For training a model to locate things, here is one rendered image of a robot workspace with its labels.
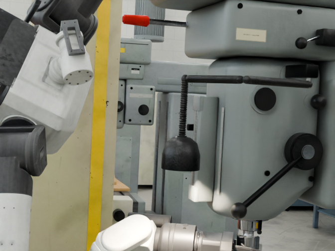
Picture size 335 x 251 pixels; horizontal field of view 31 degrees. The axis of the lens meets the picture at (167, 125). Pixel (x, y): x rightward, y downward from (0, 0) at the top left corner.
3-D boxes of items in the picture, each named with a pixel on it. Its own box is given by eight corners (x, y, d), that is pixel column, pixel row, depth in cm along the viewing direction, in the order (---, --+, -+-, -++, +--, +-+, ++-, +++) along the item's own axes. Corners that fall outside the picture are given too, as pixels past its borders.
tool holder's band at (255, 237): (264, 240, 125) (264, 235, 125) (248, 242, 122) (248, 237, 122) (248, 235, 129) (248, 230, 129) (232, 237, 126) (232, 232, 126)
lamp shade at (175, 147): (153, 167, 114) (155, 134, 114) (184, 166, 118) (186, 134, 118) (175, 172, 108) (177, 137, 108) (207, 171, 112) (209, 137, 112)
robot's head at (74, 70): (54, 89, 133) (71, 68, 127) (46, 51, 137) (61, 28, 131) (81, 91, 137) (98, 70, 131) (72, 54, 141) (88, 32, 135)
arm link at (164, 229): (172, 250, 121) (116, 245, 123) (174, 278, 129) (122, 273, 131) (179, 205, 129) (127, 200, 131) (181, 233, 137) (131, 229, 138)
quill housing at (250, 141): (228, 226, 113) (238, 54, 111) (191, 205, 132) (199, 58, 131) (318, 224, 118) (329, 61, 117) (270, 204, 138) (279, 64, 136)
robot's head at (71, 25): (60, 73, 134) (62, 54, 128) (52, 41, 138) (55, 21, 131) (87, 70, 136) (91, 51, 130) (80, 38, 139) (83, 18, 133)
